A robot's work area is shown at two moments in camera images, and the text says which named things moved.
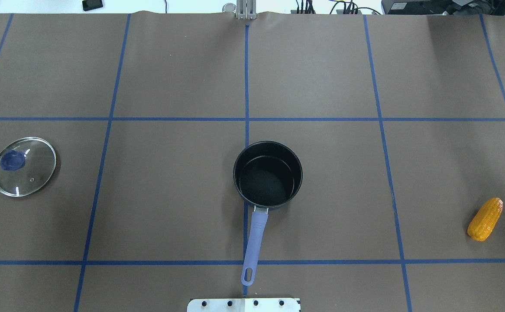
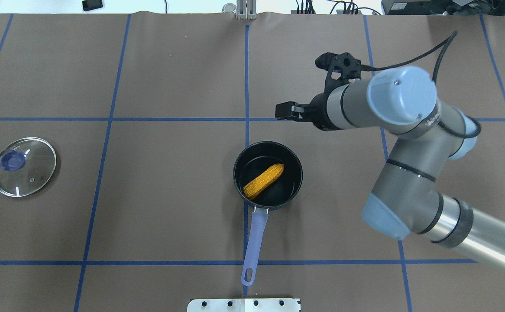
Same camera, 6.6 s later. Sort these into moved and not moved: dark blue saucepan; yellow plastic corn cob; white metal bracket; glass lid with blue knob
Moved: yellow plastic corn cob
Not moved: dark blue saucepan; glass lid with blue knob; white metal bracket
